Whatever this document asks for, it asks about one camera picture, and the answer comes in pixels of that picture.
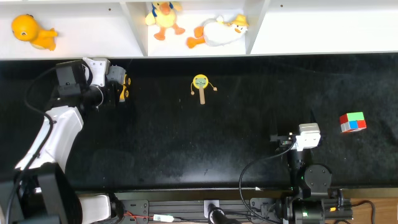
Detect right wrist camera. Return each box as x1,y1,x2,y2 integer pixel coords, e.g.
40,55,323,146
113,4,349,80
294,123,322,152

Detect many-coloured puzzle cube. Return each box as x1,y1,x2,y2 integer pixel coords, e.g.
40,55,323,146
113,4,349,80
339,111,368,134

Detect yellow rubber duck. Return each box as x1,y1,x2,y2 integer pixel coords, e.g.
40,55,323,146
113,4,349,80
11,14,59,52

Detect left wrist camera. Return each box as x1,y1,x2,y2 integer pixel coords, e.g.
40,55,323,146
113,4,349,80
83,57,111,88

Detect grey and yellow toy truck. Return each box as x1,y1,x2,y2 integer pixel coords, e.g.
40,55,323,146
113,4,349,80
106,65,132,103

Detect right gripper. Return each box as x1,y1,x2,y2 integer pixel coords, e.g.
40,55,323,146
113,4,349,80
269,133,297,146

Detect white shelf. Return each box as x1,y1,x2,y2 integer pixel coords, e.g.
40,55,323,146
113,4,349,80
0,0,398,61

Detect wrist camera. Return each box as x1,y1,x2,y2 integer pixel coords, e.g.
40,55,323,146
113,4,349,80
83,57,111,88
294,123,322,152

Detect black cable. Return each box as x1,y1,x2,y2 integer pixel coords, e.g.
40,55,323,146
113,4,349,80
238,140,298,224
6,65,63,215

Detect yellow rattle drum wooden handle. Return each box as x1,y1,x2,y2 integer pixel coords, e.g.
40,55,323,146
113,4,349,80
190,73,218,105

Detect mounting rail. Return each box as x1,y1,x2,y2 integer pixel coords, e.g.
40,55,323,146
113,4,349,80
110,188,376,224

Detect white plush duck yellow hat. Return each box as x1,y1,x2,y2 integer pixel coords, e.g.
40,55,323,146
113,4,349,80
186,14,249,49

